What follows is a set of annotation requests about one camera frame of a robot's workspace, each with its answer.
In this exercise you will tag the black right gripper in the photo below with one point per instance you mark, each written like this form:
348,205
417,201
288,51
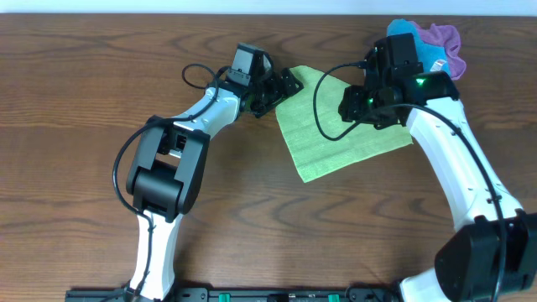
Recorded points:
351,103

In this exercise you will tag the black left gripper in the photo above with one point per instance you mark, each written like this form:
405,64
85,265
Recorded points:
274,88

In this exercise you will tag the green cloth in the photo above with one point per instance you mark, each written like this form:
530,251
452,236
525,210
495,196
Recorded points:
309,122

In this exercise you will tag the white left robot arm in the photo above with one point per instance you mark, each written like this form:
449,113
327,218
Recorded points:
167,170

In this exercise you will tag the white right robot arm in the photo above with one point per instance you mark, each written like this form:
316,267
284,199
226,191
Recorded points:
493,251

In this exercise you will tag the blue cloth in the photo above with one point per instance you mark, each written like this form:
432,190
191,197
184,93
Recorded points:
433,58

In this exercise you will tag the purple cloth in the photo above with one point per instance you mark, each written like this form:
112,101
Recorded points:
448,38

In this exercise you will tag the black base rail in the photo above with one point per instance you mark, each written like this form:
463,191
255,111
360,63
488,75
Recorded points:
360,294

